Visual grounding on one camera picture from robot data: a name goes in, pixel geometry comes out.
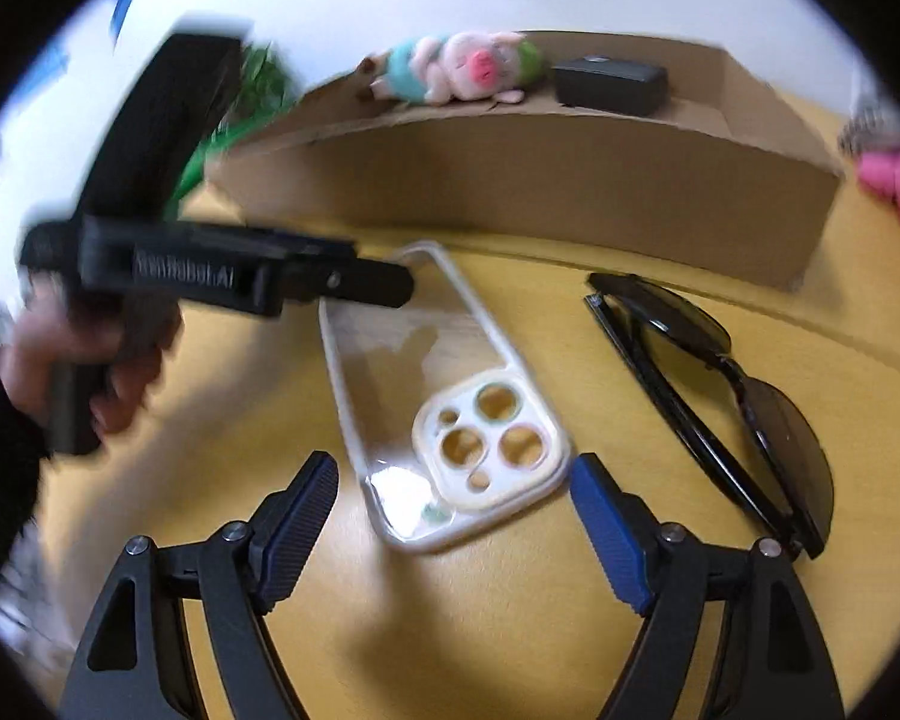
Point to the black sunglasses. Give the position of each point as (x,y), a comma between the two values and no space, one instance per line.
(780,427)

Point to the pink and teal pig plush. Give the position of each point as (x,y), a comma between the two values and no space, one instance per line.
(457,67)

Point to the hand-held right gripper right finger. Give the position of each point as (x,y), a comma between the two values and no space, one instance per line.
(607,532)

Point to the person's left hand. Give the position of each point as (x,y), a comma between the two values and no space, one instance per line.
(37,360)

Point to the person's left forearm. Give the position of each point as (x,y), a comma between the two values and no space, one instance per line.
(0,480)

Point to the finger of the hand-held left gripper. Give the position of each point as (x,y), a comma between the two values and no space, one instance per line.
(375,281)

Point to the green leafy plant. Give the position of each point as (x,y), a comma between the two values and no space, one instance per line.
(262,82)

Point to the small black box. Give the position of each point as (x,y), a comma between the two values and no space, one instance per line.
(607,86)

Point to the brown cardboard box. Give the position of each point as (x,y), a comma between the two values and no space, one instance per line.
(532,187)

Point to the wooden desktop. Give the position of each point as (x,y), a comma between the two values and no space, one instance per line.
(457,615)

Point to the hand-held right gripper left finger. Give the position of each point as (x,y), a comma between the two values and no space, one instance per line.
(300,532)

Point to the clear white phone case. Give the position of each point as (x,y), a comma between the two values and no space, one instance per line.
(420,360)

